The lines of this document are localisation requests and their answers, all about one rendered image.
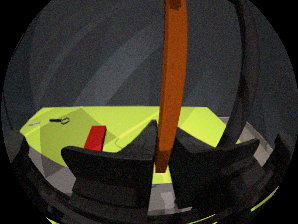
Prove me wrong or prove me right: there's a long orange bar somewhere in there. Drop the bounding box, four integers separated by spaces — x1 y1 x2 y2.
154 0 189 173

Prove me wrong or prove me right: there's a red rectangular block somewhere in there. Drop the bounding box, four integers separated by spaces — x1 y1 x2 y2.
84 125 106 152

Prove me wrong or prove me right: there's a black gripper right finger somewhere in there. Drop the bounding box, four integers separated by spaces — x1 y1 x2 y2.
168 127 259 209

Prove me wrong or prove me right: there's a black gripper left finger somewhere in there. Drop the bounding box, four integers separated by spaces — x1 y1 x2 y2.
61 119 158 209

